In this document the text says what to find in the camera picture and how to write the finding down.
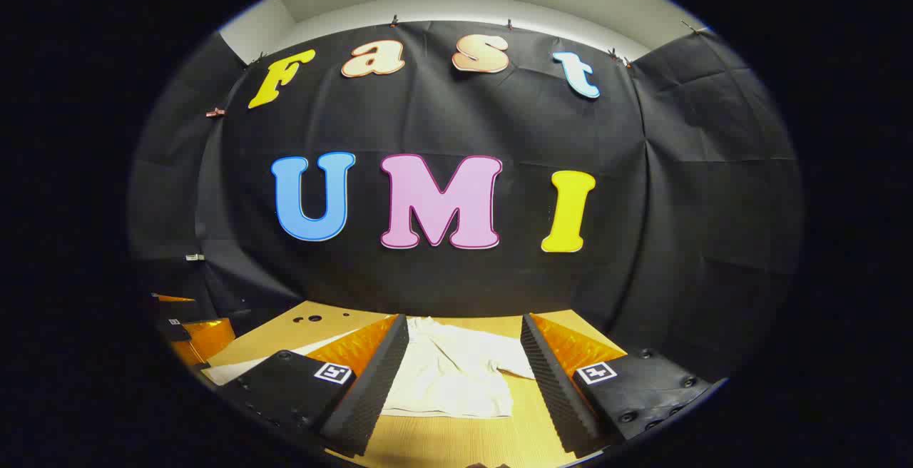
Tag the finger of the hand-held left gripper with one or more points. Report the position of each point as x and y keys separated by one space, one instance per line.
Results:
x=210 y=339
x=175 y=299

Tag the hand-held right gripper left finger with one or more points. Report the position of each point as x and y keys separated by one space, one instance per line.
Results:
x=371 y=389

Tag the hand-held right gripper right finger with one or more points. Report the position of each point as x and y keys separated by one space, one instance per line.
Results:
x=553 y=389

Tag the white garment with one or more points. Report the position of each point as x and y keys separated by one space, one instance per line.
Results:
x=456 y=375

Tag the small red clip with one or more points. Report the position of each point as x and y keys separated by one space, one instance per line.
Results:
x=214 y=112

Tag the black backdrop cloth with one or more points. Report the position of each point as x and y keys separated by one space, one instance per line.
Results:
x=442 y=125

